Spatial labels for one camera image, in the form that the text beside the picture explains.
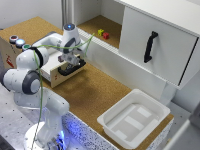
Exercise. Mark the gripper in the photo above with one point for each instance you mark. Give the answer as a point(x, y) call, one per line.
point(70, 58)

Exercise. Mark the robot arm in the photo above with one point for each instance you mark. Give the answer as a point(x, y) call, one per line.
point(26, 81)

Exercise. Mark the yellow block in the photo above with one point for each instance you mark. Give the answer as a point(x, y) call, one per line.
point(100, 32)

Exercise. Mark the pink block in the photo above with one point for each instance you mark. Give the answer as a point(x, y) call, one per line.
point(106, 35)

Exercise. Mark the wooden drawer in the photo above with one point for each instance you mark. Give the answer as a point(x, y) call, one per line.
point(56, 78)

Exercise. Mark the white cabinet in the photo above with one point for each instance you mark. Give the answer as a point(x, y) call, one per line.
point(110, 63)

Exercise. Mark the green button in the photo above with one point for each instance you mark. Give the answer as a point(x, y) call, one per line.
point(26, 46)

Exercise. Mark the wooden drawer box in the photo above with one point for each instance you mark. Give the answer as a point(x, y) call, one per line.
point(30, 28)

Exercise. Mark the red button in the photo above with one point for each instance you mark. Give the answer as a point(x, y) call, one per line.
point(14, 38)

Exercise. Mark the white plastic box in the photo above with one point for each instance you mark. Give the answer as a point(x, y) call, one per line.
point(133, 120)

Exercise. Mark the white sliding door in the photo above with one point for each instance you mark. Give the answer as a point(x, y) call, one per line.
point(166, 50)

